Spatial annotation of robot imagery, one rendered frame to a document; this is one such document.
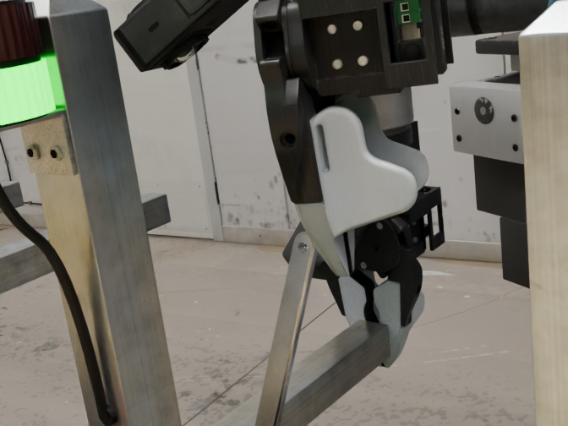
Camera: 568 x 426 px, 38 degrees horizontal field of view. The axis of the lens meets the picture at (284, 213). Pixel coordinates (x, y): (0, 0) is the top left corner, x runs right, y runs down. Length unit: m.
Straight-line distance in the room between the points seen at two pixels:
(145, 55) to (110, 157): 0.05
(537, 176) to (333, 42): 0.16
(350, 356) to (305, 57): 0.35
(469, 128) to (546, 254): 0.83
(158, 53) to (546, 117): 0.22
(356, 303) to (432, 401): 1.63
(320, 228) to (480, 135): 0.69
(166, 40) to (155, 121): 3.56
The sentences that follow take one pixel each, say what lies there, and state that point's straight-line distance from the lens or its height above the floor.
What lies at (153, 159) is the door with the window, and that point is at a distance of 4.04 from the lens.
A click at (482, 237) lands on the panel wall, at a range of 3.29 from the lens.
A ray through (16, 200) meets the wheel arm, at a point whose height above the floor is 0.94.
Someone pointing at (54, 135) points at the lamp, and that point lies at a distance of 0.40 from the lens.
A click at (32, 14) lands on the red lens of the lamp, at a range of 0.38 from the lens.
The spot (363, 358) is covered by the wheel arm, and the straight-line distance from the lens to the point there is 0.69.
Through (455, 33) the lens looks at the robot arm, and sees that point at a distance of 0.75.
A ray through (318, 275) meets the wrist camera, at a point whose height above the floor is 0.93.
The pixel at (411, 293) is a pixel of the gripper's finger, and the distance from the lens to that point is 0.69.
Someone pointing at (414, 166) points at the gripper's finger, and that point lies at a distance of 0.43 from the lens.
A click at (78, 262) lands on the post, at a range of 0.42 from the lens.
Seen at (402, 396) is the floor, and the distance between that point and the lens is 2.38.
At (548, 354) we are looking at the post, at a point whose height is 1.03.
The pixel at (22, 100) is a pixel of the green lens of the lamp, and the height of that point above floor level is 1.12.
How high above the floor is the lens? 1.16
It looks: 16 degrees down
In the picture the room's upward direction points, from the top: 7 degrees counter-clockwise
